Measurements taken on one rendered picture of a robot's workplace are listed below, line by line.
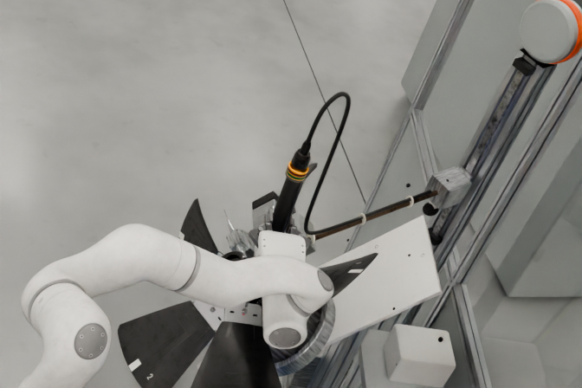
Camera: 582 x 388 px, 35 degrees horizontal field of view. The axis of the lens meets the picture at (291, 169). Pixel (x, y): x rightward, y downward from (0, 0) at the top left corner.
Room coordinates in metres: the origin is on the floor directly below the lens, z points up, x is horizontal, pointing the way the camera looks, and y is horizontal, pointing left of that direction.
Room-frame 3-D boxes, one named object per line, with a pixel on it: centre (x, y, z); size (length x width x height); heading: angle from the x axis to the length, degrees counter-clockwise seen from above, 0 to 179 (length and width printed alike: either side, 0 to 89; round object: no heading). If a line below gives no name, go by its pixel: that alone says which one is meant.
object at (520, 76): (2.00, -0.44, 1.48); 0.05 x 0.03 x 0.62; 51
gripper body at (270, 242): (1.37, -0.04, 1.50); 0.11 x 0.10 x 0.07; 16
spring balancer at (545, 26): (2.03, -0.47, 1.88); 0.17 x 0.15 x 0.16; 16
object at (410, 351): (1.82, -0.52, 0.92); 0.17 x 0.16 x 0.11; 106
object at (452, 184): (1.96, -0.41, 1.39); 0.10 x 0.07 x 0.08; 141
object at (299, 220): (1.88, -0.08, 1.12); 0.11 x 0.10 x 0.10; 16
